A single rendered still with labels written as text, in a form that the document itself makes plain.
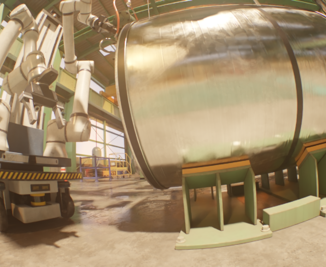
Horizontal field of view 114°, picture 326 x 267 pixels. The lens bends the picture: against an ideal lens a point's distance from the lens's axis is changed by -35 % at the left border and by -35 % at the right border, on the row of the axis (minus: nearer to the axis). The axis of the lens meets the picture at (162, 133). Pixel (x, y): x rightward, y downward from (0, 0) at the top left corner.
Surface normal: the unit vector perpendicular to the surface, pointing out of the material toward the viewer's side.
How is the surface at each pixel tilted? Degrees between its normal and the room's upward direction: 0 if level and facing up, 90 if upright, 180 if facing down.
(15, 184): 90
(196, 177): 150
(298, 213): 90
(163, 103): 114
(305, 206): 90
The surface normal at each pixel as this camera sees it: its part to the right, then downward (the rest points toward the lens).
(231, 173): -0.04, 0.75
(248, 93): -0.18, 0.24
